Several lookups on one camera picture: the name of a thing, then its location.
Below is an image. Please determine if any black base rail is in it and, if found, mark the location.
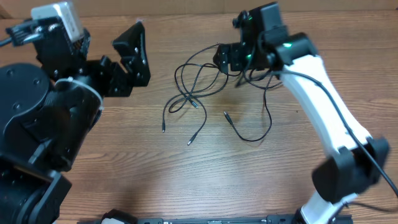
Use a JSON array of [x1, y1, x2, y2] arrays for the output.
[[77, 208, 352, 224]]

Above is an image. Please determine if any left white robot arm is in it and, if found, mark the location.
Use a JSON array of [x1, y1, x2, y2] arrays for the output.
[[1, 17, 150, 223]]

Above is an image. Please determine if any black usb cable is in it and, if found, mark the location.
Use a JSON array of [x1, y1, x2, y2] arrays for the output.
[[223, 67, 284, 143], [161, 43, 231, 146]]

